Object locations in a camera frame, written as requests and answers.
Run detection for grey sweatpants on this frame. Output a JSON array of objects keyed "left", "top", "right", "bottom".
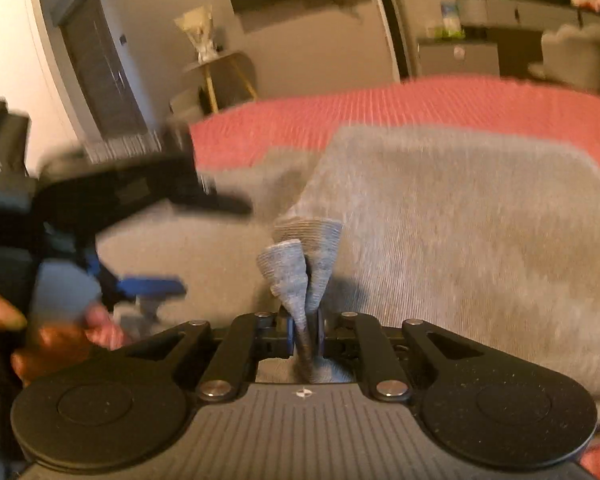
[{"left": 98, "top": 126, "right": 600, "bottom": 435}]

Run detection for person's left hand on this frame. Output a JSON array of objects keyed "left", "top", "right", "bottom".
[{"left": 0, "top": 295, "right": 131, "bottom": 386}]

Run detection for pink ribbed bedspread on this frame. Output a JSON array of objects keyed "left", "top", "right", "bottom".
[{"left": 189, "top": 76, "right": 600, "bottom": 169}]

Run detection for grey ottoman stool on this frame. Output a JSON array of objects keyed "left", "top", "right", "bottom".
[{"left": 170, "top": 89, "right": 204, "bottom": 124}]

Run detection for gold leg side table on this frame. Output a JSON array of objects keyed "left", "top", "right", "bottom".
[{"left": 182, "top": 50, "right": 259, "bottom": 114}]

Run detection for wrapped flower bouquet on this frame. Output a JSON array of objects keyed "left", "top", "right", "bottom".
[{"left": 174, "top": 6, "right": 219, "bottom": 63}]

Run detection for dark grey door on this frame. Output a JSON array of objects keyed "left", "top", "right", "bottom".
[{"left": 60, "top": 0, "right": 146, "bottom": 139}]

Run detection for grey bedside cabinet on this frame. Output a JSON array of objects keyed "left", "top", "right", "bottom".
[{"left": 417, "top": 38, "right": 500, "bottom": 77}]

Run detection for grey vanity desk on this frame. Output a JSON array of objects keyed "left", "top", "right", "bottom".
[{"left": 456, "top": 0, "right": 600, "bottom": 32}]

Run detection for grey upholstered chair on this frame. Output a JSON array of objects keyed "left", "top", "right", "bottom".
[{"left": 528, "top": 24, "right": 600, "bottom": 95}]

